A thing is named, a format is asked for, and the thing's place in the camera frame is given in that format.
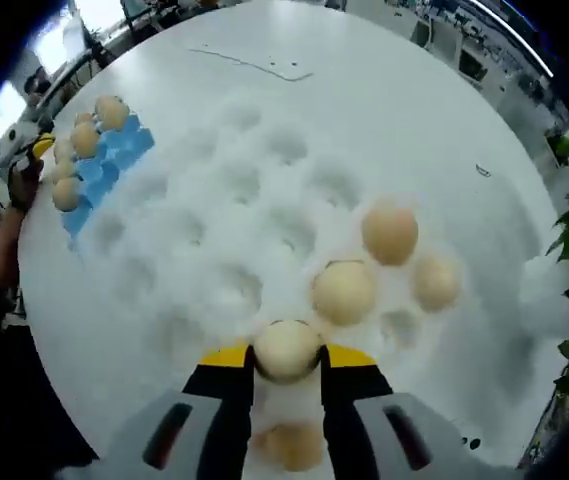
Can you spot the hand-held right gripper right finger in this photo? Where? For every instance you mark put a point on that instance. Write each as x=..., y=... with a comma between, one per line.
x=349, y=400

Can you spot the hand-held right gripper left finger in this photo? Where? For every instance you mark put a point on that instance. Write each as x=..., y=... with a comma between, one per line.
x=224, y=400

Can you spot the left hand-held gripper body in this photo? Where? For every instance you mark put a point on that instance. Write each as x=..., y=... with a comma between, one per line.
x=14, y=137

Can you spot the group of beige eggs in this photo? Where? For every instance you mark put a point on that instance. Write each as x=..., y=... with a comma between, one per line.
x=85, y=140

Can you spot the blue egg tray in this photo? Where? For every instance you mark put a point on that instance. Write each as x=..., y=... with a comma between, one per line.
x=114, y=155

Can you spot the white foam egg holder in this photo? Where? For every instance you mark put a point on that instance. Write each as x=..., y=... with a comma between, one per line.
x=214, y=200

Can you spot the person's left hand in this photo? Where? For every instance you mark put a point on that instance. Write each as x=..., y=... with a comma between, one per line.
x=21, y=189

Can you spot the white monitor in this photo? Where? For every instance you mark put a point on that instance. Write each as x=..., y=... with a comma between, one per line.
x=75, y=30

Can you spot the person's black shirt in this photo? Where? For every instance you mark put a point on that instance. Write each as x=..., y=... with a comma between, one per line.
x=9, y=375

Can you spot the small dark clip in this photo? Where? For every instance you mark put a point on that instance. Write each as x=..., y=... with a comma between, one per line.
x=484, y=171

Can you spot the curved ceiling light strip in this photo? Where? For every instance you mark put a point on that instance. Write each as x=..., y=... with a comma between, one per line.
x=524, y=36

